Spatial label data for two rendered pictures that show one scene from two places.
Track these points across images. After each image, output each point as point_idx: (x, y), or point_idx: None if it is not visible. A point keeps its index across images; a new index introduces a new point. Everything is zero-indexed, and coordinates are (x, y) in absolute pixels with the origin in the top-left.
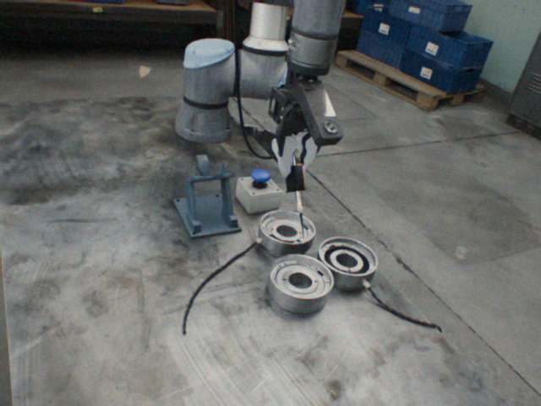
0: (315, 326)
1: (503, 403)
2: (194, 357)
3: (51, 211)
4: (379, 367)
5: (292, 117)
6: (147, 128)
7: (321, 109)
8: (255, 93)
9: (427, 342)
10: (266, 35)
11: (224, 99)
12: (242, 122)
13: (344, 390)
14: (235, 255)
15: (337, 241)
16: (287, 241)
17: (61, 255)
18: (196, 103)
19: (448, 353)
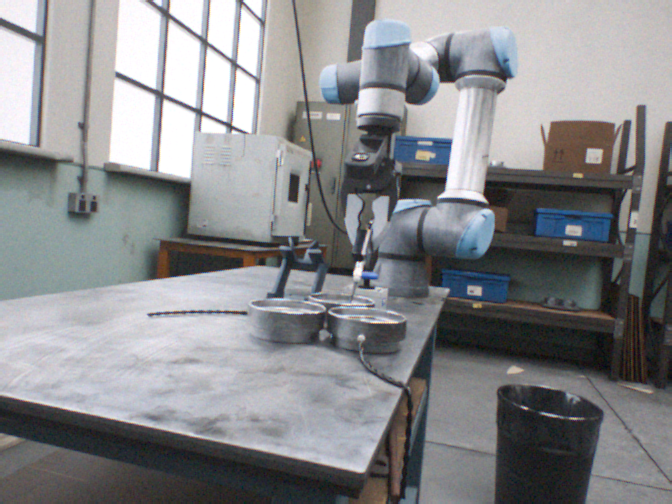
0: (257, 345)
1: (367, 441)
2: (128, 322)
3: (196, 283)
4: (262, 372)
5: None
6: (347, 284)
7: (364, 148)
8: (440, 244)
9: (362, 387)
10: (454, 185)
11: (410, 251)
12: (318, 185)
13: (193, 364)
14: None
15: (381, 315)
16: None
17: (160, 289)
18: (382, 253)
19: (374, 399)
